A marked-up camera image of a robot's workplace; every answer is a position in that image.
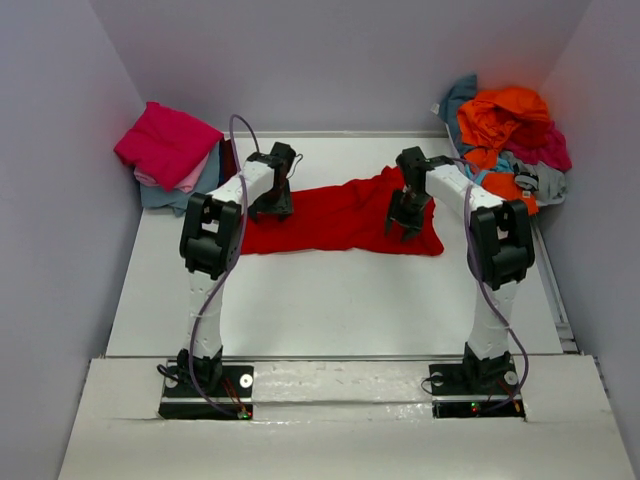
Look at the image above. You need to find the teal-grey t shirt in pile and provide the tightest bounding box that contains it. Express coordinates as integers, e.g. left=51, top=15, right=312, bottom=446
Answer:
left=431, top=73, right=478, bottom=136

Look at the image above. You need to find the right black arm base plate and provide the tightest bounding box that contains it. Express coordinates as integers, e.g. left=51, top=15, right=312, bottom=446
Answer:
left=421, top=363, right=526, bottom=419

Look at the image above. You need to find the light blue t shirt in pile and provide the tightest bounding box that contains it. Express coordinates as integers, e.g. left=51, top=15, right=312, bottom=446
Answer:
left=464, top=156, right=514, bottom=185

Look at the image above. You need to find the maroon folded t shirt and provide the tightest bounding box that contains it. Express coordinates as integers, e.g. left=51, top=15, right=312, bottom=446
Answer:
left=218, top=139, right=238, bottom=186

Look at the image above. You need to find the grey t shirt in pile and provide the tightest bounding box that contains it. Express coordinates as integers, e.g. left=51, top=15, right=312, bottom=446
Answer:
left=498, top=151, right=568, bottom=206

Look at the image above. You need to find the white laundry basket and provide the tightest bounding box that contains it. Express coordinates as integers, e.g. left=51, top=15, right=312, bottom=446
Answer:
left=442, top=117, right=566, bottom=210

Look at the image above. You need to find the orange t shirt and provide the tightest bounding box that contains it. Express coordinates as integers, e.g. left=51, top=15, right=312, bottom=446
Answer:
left=453, top=87, right=552, bottom=215

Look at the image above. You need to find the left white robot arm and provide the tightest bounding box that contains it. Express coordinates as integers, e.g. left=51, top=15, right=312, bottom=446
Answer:
left=176, top=142, right=297, bottom=396

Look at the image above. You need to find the red t shirt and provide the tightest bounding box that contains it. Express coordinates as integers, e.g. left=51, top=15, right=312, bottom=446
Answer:
left=241, top=166, right=444, bottom=257

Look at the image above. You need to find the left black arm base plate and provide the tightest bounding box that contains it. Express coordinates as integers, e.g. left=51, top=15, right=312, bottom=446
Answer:
left=158, top=361, right=255, bottom=421

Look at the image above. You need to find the pink folded t shirt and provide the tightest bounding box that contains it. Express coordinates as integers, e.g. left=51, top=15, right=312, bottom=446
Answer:
left=133, top=154, right=209, bottom=193

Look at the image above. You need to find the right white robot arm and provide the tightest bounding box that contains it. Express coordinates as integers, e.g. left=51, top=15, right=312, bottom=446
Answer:
left=385, top=147, right=535, bottom=397

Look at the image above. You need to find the magenta t shirt in pile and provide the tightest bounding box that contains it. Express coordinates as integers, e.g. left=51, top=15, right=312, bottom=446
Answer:
left=504, top=122, right=573, bottom=173

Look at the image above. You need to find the grey-blue folded t shirt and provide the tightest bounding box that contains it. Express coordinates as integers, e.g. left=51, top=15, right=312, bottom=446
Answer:
left=139, top=145, right=220, bottom=217

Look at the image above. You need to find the magenta folded t shirt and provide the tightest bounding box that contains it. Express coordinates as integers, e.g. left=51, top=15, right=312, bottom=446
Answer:
left=114, top=102, right=223, bottom=170

